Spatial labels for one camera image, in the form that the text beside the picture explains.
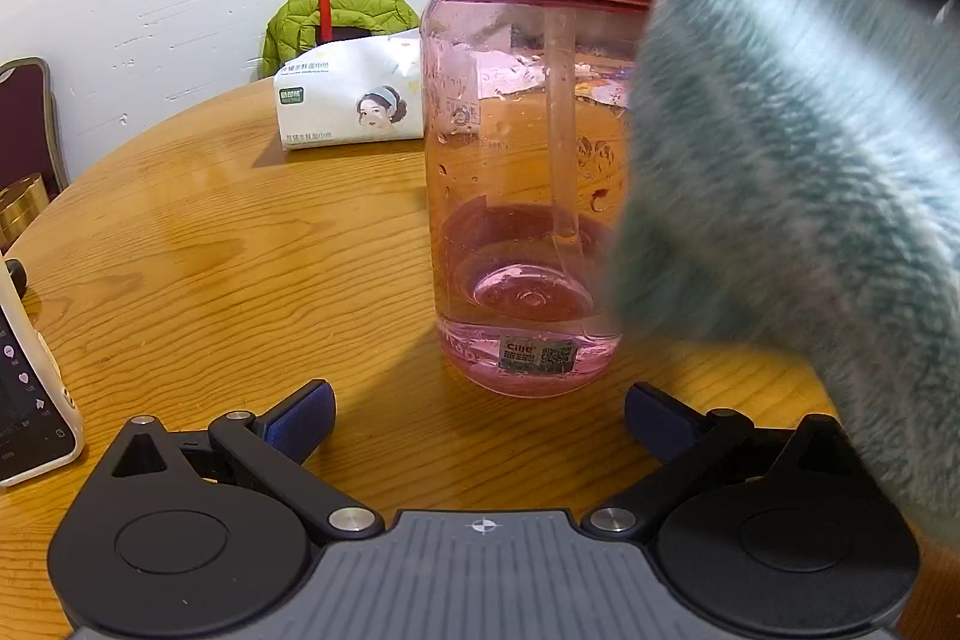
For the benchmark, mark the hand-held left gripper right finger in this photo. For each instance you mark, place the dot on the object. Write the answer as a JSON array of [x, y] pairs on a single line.
[[660, 419]]

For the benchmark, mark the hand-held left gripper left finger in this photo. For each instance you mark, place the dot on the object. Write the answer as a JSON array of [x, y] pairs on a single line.
[[304, 419]]

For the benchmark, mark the teal fuzzy cloth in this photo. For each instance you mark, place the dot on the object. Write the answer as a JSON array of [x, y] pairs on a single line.
[[787, 197]]

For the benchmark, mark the pink water bottle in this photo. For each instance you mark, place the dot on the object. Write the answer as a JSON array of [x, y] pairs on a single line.
[[510, 160]]

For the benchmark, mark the white-cased smartphone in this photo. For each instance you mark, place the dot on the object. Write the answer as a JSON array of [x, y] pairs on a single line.
[[30, 400]]

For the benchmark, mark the black round knob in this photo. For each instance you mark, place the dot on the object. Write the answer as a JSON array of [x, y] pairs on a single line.
[[16, 276]]

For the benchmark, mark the white tissue pack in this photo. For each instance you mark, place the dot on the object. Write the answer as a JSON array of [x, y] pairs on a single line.
[[345, 100]]

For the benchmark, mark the gold round tin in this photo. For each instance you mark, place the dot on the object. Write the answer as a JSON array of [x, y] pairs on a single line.
[[22, 209]]

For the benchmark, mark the red stick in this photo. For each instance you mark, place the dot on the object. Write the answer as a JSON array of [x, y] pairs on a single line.
[[325, 10]]

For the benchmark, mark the dark red chair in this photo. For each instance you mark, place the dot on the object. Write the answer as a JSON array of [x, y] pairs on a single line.
[[26, 115]]

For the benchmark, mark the green puffer jacket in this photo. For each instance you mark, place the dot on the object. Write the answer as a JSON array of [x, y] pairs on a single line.
[[360, 10]]

